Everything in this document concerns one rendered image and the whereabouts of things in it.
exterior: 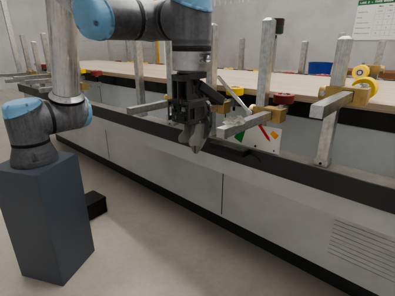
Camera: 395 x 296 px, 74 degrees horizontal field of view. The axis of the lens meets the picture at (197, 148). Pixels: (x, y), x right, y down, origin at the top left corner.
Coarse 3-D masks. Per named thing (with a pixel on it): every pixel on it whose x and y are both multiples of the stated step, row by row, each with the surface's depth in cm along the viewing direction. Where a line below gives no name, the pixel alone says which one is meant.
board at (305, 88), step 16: (80, 64) 271; (96, 64) 271; (112, 64) 271; (128, 64) 271; (144, 64) 271; (160, 80) 160; (224, 80) 148; (240, 80) 148; (256, 80) 148; (272, 80) 148; (288, 80) 148; (304, 80) 148; (320, 80) 148; (352, 80) 148; (384, 80) 148; (272, 96) 115; (304, 96) 106; (384, 96) 103; (384, 112) 90
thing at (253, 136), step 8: (224, 120) 112; (256, 128) 103; (264, 128) 101; (272, 128) 98; (232, 136) 112; (248, 136) 106; (256, 136) 104; (264, 136) 102; (280, 136) 97; (248, 144) 107; (256, 144) 105; (264, 144) 103; (272, 144) 100; (272, 152) 101
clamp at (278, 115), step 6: (252, 108) 102; (258, 108) 100; (264, 108) 98; (270, 108) 97; (276, 108) 97; (276, 114) 96; (282, 114) 96; (270, 120) 98; (276, 120) 96; (282, 120) 97
